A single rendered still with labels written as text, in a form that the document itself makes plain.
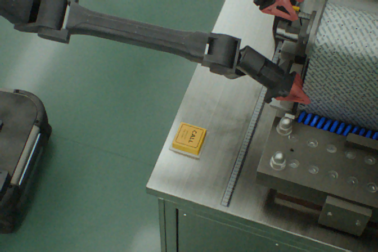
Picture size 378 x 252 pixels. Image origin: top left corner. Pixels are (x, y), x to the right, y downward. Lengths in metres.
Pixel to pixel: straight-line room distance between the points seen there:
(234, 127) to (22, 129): 1.06
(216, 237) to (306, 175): 0.35
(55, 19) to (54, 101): 1.44
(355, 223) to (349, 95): 0.29
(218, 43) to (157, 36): 0.14
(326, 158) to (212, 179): 0.29
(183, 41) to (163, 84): 1.45
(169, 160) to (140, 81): 1.28
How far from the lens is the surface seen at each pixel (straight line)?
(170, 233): 1.90
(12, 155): 2.57
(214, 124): 1.79
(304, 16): 1.54
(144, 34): 1.53
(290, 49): 1.64
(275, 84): 1.58
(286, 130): 1.62
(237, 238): 1.79
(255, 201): 1.68
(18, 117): 2.65
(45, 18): 1.54
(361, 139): 1.64
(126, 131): 2.84
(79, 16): 1.54
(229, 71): 1.54
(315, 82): 1.58
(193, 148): 1.72
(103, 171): 2.76
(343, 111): 1.65
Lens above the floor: 2.40
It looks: 57 degrees down
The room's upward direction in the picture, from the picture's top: 1 degrees clockwise
